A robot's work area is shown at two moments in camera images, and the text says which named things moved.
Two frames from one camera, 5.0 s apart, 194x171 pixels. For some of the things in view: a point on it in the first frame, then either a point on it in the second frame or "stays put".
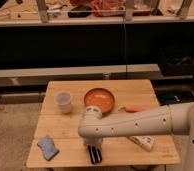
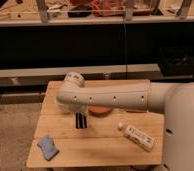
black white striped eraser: [95, 154] -> [80, 120]
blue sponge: [48, 147] stays put
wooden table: [56, 141] stays put
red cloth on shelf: [102, 8] stays put
